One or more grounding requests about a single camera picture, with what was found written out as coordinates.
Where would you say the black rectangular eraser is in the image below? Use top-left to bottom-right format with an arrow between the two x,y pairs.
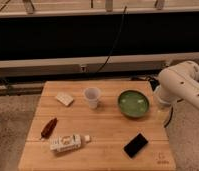
124,133 -> 148,158

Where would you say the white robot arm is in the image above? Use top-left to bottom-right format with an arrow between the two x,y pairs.
154,61 -> 199,110

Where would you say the white ceramic cup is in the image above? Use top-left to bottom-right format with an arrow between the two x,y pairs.
84,87 -> 101,109

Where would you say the green bowl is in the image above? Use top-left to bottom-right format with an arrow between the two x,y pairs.
117,90 -> 150,118

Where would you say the wooden board table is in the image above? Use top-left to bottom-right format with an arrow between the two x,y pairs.
19,81 -> 176,171

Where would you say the white plastic bottle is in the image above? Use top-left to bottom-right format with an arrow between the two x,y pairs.
50,134 -> 91,153

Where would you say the brown wrapped snack bar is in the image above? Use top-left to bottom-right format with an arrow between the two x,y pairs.
41,118 -> 57,139

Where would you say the metal rail frame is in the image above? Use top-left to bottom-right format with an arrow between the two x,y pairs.
0,52 -> 199,78

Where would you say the black cable by robot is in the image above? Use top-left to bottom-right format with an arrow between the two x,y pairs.
163,105 -> 175,129

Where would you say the black hanging cable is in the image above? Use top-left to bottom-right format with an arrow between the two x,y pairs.
94,5 -> 128,74

